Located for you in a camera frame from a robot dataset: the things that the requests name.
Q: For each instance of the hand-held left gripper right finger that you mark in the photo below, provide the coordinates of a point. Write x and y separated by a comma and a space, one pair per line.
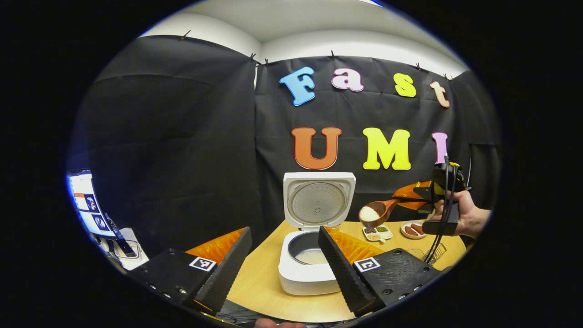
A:
339, 273

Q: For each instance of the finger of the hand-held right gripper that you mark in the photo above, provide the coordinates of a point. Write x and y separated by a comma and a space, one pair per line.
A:
416, 206
410, 190

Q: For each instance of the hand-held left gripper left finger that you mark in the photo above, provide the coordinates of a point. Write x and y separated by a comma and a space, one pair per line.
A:
232, 269

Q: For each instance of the brown wooden spoon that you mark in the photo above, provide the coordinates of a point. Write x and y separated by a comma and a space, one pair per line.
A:
380, 210

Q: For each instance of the white rice cooker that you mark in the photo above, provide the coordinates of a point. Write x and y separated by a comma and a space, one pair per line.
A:
300, 278

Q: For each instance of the metal chopstick holder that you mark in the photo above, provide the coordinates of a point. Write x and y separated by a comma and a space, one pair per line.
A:
437, 256

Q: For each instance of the round white plate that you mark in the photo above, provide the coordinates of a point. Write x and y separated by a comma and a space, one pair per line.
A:
407, 236

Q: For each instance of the white sectioned grain dish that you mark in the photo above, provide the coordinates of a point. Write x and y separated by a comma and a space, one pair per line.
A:
378, 232

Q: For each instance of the black phone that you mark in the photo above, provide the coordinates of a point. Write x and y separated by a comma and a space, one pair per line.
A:
120, 237

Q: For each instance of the black backdrop cloth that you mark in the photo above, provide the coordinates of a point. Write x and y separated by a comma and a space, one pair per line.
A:
205, 136

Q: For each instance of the computer monitor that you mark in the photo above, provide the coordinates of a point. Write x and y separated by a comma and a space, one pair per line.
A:
89, 205

